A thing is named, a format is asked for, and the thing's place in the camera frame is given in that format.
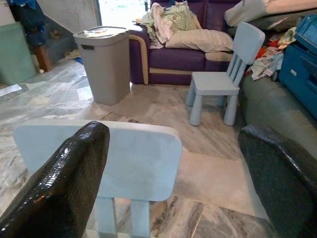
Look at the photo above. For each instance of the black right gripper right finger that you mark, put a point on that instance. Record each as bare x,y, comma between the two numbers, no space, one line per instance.
284,183

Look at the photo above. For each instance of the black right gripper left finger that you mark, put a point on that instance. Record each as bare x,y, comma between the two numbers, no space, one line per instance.
62,188

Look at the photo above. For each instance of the grey-green leather sofa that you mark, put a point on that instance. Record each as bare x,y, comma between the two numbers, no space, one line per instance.
267,104

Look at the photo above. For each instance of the purple sofa with beige trim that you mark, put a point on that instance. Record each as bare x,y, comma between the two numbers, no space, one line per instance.
175,59

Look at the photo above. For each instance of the beige pillow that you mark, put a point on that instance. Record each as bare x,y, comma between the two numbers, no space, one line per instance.
198,39

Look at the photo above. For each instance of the light blue child chair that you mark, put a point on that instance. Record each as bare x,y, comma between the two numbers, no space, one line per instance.
213,83
138,161

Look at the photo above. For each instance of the blue suitcase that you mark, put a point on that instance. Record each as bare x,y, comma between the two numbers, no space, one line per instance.
294,72

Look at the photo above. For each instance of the mixed colourful clothes pile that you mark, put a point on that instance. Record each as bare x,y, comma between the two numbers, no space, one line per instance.
267,64

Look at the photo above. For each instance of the grey plastic lidded bin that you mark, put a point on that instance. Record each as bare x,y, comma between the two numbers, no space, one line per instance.
106,69

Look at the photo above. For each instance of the pale green cabinet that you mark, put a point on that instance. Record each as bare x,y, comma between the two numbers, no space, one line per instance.
15,54

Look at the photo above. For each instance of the white printed paper sheet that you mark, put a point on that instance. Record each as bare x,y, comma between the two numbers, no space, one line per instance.
99,32

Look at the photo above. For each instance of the dark blue hanging clothing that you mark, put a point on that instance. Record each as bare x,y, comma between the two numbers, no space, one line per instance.
29,19

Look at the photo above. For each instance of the white cushion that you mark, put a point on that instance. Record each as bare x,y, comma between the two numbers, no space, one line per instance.
242,12

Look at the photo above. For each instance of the pale crumpled cloth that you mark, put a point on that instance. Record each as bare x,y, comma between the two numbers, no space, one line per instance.
158,27

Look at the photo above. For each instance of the green checked cloth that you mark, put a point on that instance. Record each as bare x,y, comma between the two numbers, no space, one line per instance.
180,17

